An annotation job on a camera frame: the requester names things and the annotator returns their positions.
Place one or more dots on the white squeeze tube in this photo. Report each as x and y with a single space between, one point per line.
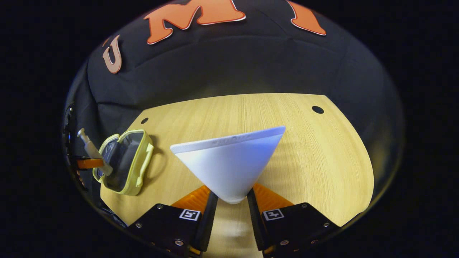
229 168

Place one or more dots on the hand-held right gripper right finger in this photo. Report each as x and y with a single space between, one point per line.
252 222

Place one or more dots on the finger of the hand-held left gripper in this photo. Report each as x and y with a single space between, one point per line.
89 163

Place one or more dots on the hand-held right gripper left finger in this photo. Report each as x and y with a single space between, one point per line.
209 222

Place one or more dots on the white pump bottle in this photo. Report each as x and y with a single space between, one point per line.
94 152

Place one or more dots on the small cream suitcase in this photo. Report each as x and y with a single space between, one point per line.
123 161

